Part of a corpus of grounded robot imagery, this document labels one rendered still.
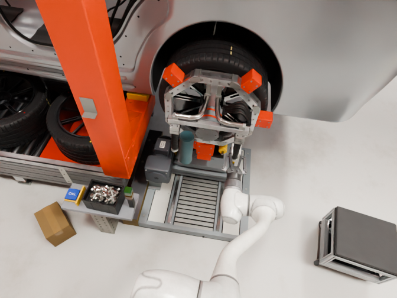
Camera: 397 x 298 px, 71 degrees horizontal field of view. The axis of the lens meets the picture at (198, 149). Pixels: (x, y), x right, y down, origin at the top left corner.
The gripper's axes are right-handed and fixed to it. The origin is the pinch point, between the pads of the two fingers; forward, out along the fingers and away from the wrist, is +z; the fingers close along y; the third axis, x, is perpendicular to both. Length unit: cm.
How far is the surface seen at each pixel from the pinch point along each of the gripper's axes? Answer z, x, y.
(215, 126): 1.5, 15.1, -13.0
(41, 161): -2, -44, -126
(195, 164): 26, -60, -23
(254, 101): 20.4, 17.8, 5.4
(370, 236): -15, -49, 97
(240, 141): -1.6, 9.7, 0.5
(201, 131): 5.9, 4.0, -20.1
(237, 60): 31.8, 33.7, -7.4
